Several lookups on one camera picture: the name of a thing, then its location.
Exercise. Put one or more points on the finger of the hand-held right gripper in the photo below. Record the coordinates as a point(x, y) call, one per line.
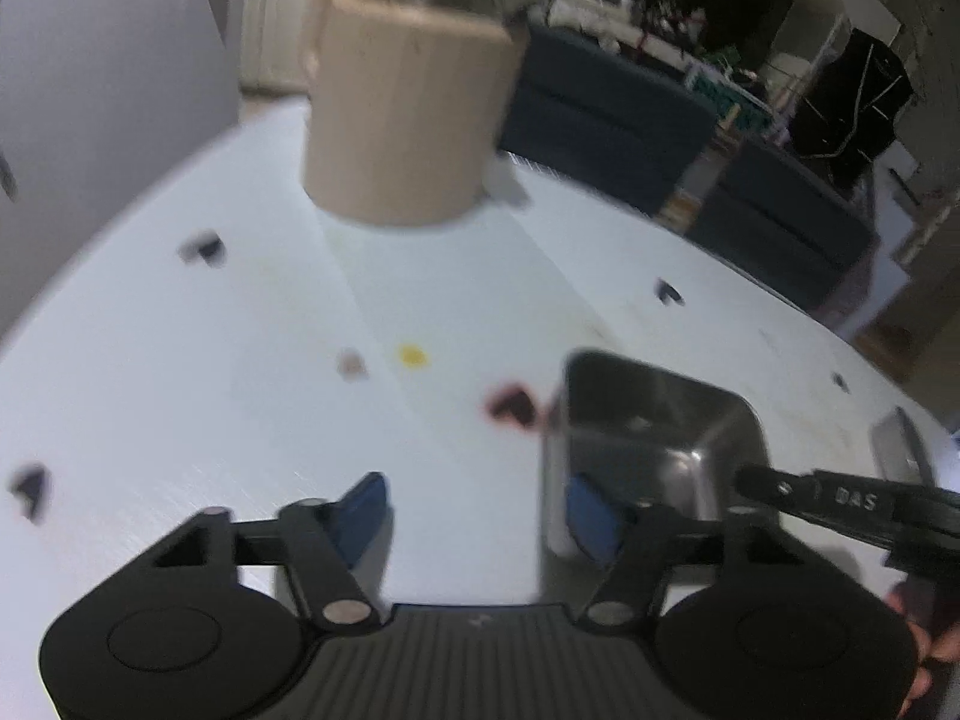
point(776, 490)

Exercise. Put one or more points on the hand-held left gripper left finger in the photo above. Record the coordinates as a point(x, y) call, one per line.
point(360, 514)

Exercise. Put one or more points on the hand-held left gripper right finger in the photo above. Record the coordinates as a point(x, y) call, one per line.
point(596, 517)

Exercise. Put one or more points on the rectangular steel container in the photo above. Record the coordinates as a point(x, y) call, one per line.
point(664, 420)

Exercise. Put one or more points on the person's right hand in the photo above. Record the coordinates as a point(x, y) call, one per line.
point(934, 630)

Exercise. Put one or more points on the long rectangular steel tray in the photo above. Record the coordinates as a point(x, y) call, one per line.
point(904, 444)

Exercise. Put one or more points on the dark blue chair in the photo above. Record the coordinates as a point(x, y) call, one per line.
point(780, 229)
point(600, 116)

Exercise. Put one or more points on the green crate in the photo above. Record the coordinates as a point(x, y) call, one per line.
point(731, 99)

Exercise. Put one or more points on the black garment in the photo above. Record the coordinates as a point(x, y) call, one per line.
point(851, 101)

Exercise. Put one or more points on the wooden cylinder holder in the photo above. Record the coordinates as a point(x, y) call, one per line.
point(405, 105)

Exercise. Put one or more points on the white radiator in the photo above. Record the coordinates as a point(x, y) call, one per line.
point(277, 15)

